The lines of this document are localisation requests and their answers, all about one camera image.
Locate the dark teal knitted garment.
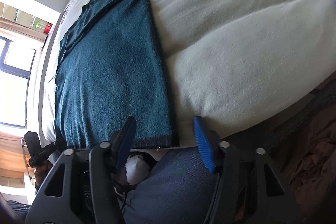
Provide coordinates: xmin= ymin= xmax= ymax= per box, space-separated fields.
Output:
xmin=55 ymin=0 xmax=179 ymax=149

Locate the person's left hand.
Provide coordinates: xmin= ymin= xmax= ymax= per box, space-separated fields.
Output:
xmin=34 ymin=160 xmax=53 ymax=187

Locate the blue trouser leg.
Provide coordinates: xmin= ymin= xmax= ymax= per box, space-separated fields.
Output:
xmin=123 ymin=147 xmax=217 ymax=223

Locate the beige bed cover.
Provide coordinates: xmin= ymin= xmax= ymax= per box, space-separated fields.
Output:
xmin=42 ymin=0 xmax=335 ymax=147

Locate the red box on shelf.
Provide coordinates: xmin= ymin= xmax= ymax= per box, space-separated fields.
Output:
xmin=43 ymin=23 xmax=52 ymax=35

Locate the green lamp on shelf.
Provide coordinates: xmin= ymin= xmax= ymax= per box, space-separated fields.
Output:
xmin=32 ymin=17 xmax=48 ymax=32

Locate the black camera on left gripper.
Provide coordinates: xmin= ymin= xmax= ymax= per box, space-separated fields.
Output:
xmin=24 ymin=131 xmax=42 ymax=157

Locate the window with dark frame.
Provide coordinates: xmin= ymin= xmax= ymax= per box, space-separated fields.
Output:
xmin=1 ymin=36 xmax=36 ymax=128

